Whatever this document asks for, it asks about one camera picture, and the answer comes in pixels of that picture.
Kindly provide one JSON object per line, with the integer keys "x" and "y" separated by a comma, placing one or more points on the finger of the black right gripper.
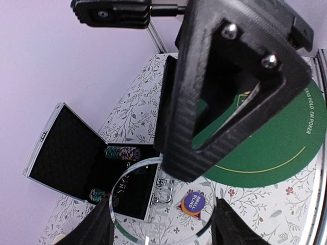
{"x": 238, "y": 66}

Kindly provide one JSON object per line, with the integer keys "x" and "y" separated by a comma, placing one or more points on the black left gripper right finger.
{"x": 229, "y": 229}

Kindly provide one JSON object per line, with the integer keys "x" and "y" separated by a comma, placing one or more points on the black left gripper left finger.
{"x": 97, "y": 228}

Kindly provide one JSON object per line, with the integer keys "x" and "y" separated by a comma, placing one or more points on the purple small blind button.
{"x": 195, "y": 199}

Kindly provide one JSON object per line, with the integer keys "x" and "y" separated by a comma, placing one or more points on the orange big blind button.
{"x": 187, "y": 208}

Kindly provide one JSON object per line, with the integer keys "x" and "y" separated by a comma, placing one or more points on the clear dealer button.
{"x": 143, "y": 206}

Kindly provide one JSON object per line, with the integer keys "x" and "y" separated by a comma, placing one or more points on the orange poker chip stack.
{"x": 129, "y": 153}

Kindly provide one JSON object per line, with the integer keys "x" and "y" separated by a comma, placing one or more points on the green poker chip stack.
{"x": 112, "y": 152}

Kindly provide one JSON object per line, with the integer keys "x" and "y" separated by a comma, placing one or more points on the aluminium poker case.
{"x": 69, "y": 158}

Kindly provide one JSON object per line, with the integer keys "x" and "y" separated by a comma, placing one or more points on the green round poker mat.
{"x": 280, "y": 149}

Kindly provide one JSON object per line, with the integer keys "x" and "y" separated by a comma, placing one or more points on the left aluminium frame post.
{"x": 156, "y": 39}

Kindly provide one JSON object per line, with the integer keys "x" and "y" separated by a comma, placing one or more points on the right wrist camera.
{"x": 122, "y": 14}

